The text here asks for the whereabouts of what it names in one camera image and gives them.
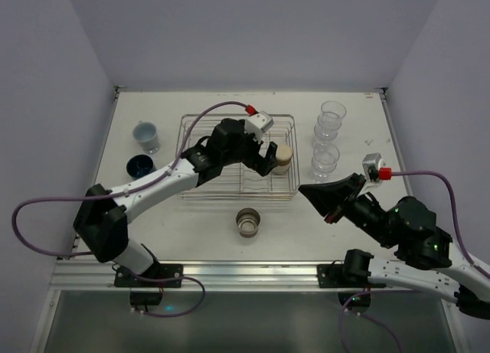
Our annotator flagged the cream brown cup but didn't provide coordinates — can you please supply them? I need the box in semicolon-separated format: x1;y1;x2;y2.
272;144;293;175
236;208;261;238

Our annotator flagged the clear glass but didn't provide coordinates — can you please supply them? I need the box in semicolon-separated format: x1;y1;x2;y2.
314;112;342;140
313;125;341;140
312;136;335;149
318;100;347;128
312;143;340;183

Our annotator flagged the cream brown cup front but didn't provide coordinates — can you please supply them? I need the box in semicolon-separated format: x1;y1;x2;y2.
236;208;261;238

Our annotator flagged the light blue footed cup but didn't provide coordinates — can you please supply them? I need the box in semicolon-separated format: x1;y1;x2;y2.
132;122;160;154

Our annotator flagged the dark blue ceramic cup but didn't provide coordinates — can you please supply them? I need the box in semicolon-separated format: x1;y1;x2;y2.
126;154;156;180

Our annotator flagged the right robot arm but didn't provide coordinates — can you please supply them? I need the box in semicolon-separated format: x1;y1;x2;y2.
299;174;489;319

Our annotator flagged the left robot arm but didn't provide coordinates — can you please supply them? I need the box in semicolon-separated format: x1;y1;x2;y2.
73;112;278;276

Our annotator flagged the wire dish rack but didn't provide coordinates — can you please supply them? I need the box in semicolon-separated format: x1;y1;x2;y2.
176;113;300;200

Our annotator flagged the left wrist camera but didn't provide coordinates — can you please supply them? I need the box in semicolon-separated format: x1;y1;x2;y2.
244;111;274;143

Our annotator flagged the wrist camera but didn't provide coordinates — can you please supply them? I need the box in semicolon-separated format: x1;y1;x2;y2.
244;111;274;143
362;152;393;185

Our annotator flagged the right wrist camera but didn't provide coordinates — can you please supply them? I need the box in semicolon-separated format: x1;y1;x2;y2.
362;152;393;185

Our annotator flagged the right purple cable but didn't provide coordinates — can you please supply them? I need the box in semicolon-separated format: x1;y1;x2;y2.
378;168;490;277

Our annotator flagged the purple cable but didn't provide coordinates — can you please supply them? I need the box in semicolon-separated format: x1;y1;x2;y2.
378;168;490;277
11;100;256;259

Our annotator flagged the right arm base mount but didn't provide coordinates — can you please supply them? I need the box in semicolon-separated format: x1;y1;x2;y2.
316;249;386;314

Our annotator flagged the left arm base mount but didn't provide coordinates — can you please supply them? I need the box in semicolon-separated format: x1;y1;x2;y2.
113;263;184;312

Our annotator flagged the aluminium mounting rail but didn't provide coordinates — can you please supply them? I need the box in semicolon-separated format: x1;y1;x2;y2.
49;259;422;293

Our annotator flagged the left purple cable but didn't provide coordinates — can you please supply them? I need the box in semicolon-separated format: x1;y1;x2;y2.
11;100;256;259

